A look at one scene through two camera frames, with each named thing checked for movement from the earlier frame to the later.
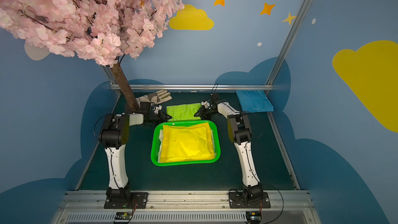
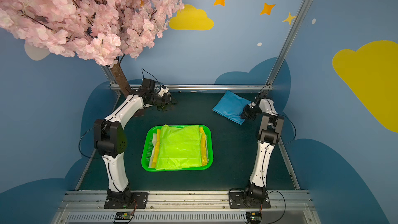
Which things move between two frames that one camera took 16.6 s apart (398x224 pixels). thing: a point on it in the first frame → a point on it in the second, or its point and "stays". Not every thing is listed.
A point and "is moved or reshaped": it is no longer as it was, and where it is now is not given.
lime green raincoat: x=183 y=112 → x=180 y=147
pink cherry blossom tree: x=100 y=18 stays
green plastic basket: x=155 y=149 → x=146 y=145
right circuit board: x=253 y=217 stays
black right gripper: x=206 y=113 → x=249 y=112
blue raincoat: x=254 y=100 is moved or reshaped
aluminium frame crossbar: x=113 y=87 stays
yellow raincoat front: x=187 y=143 → x=156 y=149
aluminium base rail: x=292 y=207 stays
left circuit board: x=123 y=215 stays
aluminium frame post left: x=110 y=76 stays
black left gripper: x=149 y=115 → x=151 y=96
